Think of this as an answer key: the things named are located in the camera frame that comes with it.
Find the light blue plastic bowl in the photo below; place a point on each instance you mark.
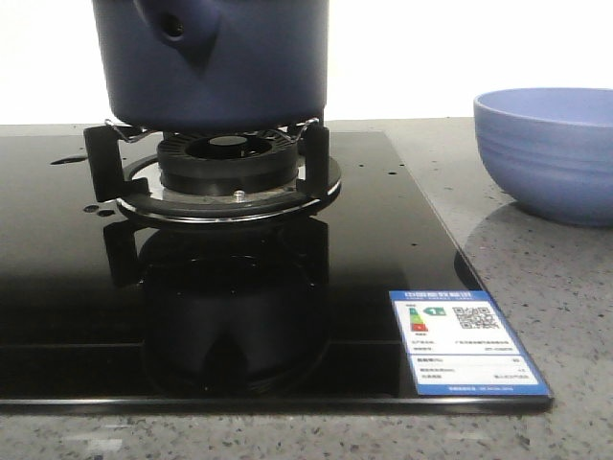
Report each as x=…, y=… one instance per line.
x=550, y=148

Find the dark blue cooking pot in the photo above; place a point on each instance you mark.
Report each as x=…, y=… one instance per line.
x=213, y=66

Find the black pot support grate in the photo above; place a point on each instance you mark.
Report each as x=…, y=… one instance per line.
x=140, y=195

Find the black gas burner head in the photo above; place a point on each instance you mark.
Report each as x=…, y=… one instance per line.
x=220, y=165

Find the blue energy label sticker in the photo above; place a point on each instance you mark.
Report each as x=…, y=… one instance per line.
x=458, y=343

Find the black glass gas cooktop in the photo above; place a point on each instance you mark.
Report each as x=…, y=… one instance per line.
x=100, y=315

